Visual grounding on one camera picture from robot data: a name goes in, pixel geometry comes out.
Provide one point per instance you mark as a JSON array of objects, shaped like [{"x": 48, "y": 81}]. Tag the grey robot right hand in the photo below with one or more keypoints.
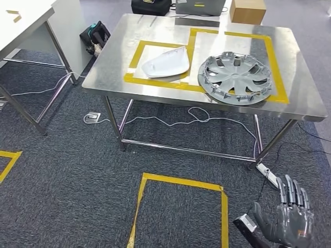
[{"x": 292, "y": 226}]

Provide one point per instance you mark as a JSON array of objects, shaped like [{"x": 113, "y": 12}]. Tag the grey plastic wheel hubcap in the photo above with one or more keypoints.
[{"x": 236, "y": 80}]

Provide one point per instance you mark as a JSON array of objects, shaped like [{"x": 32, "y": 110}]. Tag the stainless steel workbench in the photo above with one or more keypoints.
[{"x": 111, "y": 68}]

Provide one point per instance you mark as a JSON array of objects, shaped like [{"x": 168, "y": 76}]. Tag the white power strip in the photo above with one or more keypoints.
[{"x": 266, "y": 173}]

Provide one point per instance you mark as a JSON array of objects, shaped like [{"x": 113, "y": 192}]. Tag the brown cardboard box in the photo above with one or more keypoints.
[{"x": 246, "y": 12}]

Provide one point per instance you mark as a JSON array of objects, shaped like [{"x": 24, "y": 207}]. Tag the white plastic mirror cover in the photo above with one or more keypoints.
[{"x": 165, "y": 63}]

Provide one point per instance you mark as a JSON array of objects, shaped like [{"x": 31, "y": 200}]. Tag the grey laptop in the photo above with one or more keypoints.
[{"x": 199, "y": 7}]

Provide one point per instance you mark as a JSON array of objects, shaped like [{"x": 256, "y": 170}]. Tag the silver floor socket box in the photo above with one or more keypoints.
[
  {"x": 94, "y": 117},
  {"x": 1, "y": 104}
]

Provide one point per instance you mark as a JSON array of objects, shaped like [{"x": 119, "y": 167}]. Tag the black carry case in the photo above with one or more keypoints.
[{"x": 151, "y": 7}]

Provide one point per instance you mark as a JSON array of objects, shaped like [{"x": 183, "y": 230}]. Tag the black and teal bag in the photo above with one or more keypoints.
[{"x": 97, "y": 36}]

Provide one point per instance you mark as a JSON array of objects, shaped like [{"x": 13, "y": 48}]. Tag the white top steel leg table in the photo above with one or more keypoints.
[{"x": 20, "y": 30}]

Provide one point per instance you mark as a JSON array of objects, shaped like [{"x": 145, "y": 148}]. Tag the yellow tape piece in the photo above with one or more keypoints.
[
  {"x": 12, "y": 12},
  {"x": 17, "y": 19}
]

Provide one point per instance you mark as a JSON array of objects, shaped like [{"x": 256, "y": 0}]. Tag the black right camera bracket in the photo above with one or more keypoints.
[{"x": 255, "y": 239}]

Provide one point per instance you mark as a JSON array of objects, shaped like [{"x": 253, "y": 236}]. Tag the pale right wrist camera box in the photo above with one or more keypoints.
[{"x": 245, "y": 222}]

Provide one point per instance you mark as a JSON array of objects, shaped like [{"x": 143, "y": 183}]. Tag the yellow workbench tape frame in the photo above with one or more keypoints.
[{"x": 168, "y": 84}]

